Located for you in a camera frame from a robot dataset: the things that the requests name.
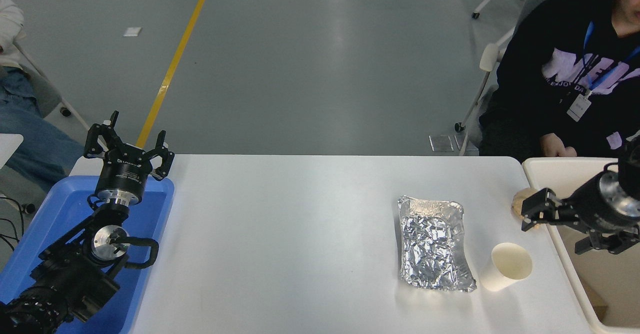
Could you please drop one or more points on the white framed office chair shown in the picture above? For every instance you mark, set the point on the white framed office chair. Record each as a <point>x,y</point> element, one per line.
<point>489,58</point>

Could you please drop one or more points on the person's hand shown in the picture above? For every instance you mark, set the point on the person's hand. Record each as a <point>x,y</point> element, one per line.
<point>556,146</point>

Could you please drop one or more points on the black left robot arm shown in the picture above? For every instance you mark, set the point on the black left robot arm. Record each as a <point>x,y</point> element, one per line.
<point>75,279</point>

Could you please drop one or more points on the small white floor plate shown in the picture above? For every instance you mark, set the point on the small white floor plate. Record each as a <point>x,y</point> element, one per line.
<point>132,32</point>

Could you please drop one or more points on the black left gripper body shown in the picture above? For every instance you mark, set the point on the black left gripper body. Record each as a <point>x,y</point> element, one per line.
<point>124,174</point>

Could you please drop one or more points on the white side table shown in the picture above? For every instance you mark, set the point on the white side table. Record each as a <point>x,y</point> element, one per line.
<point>9,146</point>

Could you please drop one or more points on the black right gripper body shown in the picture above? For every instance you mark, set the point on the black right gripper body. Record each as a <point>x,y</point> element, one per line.
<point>587,206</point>

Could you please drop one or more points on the white paper cup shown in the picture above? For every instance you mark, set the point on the white paper cup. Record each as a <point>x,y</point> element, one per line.
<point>500,275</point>

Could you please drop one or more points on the large pale bin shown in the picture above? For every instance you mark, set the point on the large pale bin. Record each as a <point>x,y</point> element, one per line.
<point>615,284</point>

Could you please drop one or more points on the metal floor plate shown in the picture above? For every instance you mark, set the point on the metal floor plate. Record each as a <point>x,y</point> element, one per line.
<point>440,143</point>

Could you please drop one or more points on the blue plastic tray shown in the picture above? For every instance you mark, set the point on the blue plastic tray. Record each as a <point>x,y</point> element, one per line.
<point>60,209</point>

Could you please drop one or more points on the crumpled tan paper ball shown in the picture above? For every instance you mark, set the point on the crumpled tan paper ball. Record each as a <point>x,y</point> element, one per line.
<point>519,201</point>

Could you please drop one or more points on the crumpled foil tray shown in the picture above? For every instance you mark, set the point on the crumpled foil tray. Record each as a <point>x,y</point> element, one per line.
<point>430,244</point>

